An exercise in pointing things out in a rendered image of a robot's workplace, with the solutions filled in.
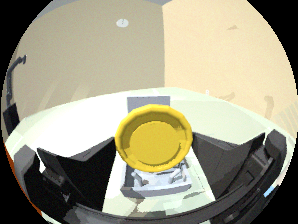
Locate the yellow plate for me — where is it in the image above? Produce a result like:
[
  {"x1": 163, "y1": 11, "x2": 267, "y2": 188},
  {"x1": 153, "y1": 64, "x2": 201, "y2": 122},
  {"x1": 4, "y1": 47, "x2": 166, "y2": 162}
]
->
[{"x1": 114, "y1": 104, "x2": 193, "y2": 172}]

